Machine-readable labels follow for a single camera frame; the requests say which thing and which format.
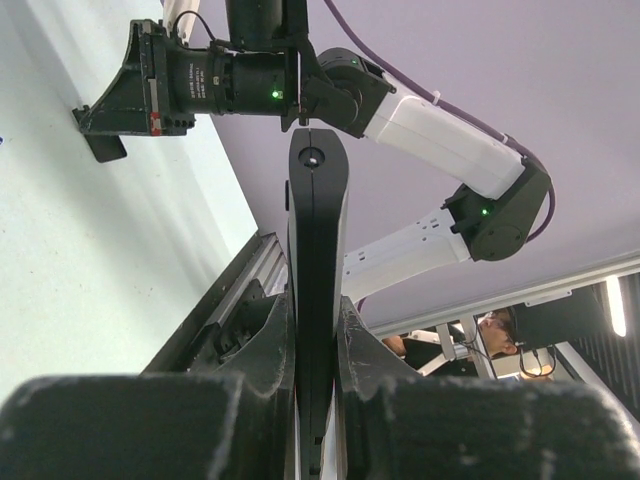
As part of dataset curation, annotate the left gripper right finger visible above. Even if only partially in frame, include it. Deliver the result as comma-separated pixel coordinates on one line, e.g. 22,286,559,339
335,299,639,479

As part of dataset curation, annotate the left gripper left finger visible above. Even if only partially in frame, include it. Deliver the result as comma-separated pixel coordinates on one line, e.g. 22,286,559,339
1,295,295,479

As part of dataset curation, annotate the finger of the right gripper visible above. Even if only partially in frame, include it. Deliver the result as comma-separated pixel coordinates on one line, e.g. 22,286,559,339
90,24,150,117
71,108,153,136

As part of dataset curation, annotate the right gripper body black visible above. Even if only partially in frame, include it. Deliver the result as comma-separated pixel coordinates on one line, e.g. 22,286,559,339
127,20,298,136

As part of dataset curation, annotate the black battery cover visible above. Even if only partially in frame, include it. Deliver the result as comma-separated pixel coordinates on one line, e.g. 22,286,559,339
84,135,127,164

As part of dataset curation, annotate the black remote control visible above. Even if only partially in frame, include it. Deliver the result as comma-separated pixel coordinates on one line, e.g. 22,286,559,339
287,128,349,479

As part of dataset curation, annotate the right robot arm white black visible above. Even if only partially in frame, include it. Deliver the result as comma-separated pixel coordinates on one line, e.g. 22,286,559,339
74,1,556,307

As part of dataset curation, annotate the person in black shirt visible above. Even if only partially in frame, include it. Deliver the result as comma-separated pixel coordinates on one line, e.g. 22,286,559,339
382,307,556,381

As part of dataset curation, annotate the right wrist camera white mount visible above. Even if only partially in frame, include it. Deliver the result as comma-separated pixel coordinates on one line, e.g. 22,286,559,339
161,0,201,42

